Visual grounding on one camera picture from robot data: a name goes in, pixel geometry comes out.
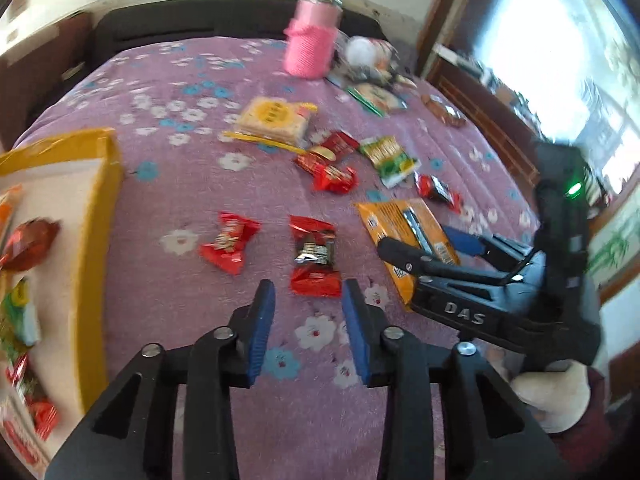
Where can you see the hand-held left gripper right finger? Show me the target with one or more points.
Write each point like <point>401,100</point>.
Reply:
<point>357,330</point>

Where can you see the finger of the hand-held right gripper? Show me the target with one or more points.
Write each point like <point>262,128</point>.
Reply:
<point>462,241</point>
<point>425,265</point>

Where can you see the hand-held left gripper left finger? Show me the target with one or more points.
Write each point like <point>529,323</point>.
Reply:
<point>260,330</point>

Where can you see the large orange snack packet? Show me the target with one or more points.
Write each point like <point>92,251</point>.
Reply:
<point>395,220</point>

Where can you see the red snack packet dark label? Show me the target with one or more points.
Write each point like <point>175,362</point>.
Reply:
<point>312,257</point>
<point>435,190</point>

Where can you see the yellow cardboard box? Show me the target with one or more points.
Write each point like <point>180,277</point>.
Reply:
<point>100,260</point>

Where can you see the person's right forearm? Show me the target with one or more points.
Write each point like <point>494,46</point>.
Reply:
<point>597,410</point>

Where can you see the person's right hand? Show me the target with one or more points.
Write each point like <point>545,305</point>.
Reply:
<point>550,395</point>

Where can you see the green bamboo print panel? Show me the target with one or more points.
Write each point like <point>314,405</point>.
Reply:
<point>615,245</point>

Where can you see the green snack packet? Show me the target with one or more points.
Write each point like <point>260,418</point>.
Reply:
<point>387,157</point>
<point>20,310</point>

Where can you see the brown snack packet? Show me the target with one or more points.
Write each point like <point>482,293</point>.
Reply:
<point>442,110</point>

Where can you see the small red snack packet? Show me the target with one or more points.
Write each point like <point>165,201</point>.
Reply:
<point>337,142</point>

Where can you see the round rice cracker pack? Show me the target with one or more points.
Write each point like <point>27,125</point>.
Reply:
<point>377,97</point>

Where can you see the purple floral tablecloth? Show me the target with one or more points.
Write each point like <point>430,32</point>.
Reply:
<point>175,185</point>

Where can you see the bright window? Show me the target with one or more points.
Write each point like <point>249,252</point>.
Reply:
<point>560,50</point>

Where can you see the yellow cracker packet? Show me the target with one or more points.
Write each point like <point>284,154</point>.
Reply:
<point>272,120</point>

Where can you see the shiny brown-red snack packet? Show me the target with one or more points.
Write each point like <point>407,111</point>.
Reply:
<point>30,240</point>

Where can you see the pink knitted-sleeve thermos bottle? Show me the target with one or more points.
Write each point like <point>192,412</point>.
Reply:
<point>312,40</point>

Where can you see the orange cracker packet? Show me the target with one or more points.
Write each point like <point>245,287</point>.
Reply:
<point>6,210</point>

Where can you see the dark sofa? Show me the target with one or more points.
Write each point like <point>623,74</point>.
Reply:
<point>175,25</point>

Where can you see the red-brown chair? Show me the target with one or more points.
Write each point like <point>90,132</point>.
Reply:
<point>45,75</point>

